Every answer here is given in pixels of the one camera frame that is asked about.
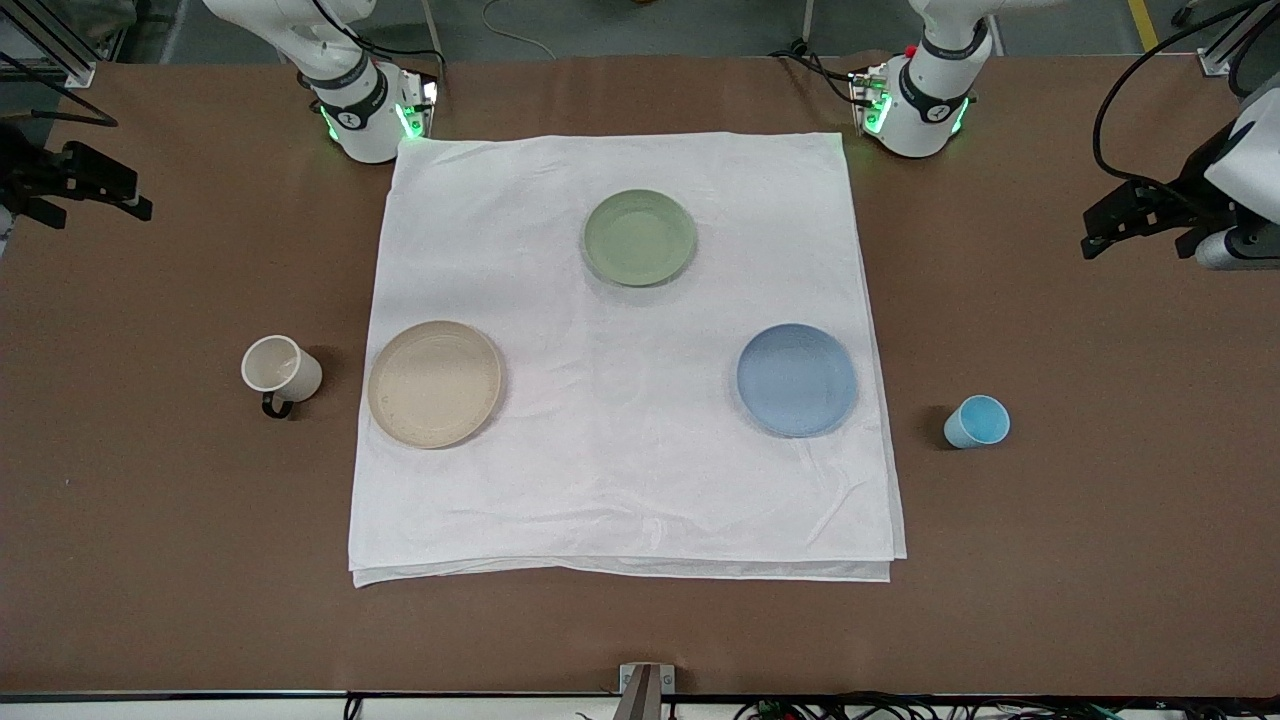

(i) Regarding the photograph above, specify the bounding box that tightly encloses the white mug with black handle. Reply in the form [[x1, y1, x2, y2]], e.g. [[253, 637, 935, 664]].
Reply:
[[240, 334, 324, 420]]

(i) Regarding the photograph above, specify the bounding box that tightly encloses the blue paper cup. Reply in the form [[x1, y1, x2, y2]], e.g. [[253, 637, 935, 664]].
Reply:
[[943, 394, 1012, 450]]

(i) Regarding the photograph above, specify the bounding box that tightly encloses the blue plate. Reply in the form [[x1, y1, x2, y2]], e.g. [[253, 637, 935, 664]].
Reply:
[[736, 322, 859, 439]]

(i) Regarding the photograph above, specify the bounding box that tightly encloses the beige plate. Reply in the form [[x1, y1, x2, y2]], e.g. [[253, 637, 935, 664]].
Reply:
[[366, 319, 504, 450]]

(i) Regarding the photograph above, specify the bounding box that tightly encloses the green plate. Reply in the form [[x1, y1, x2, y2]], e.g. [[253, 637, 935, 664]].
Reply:
[[581, 188, 698, 288]]

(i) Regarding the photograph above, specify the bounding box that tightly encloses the white cloth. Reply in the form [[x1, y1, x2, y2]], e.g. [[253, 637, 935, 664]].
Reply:
[[347, 132, 908, 589]]

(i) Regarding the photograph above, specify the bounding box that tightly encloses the thin black cable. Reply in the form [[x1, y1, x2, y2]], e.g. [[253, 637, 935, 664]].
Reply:
[[768, 38, 863, 107], [0, 50, 119, 129], [308, 0, 447, 85]]

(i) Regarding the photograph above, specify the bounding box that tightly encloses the thick black cable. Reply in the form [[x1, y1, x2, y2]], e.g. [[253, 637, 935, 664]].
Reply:
[[1092, 0, 1280, 187]]

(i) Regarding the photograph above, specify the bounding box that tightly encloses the aluminium frame post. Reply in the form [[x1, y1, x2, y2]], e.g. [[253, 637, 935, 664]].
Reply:
[[0, 0, 97, 89], [1198, 0, 1280, 77]]

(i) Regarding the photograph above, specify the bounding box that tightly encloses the thin white cable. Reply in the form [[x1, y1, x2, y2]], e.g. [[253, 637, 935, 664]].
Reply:
[[482, 0, 557, 48]]

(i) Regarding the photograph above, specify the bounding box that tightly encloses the bundle of black cables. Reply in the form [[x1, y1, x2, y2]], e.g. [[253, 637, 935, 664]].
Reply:
[[730, 694, 1111, 720]]

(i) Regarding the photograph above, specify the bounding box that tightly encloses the grey metal table bracket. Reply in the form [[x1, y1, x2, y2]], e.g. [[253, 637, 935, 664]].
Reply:
[[618, 662, 676, 720]]

